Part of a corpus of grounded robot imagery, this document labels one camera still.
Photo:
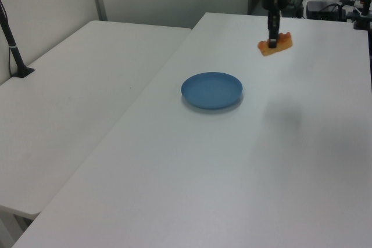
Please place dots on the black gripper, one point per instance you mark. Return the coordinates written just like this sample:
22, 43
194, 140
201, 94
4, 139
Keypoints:
274, 0

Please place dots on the orange-brown bread roll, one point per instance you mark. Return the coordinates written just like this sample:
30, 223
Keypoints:
283, 44

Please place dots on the black electronics box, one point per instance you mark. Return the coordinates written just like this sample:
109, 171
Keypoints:
322, 10

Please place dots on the blue round plate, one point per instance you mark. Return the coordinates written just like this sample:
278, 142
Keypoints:
211, 91

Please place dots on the white adjoining table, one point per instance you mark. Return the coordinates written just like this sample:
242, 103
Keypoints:
72, 91

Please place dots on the black camera stand with clamp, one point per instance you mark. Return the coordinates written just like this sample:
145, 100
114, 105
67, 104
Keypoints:
363, 12

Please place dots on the black camera stand pole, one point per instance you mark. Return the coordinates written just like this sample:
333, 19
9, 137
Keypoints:
13, 47

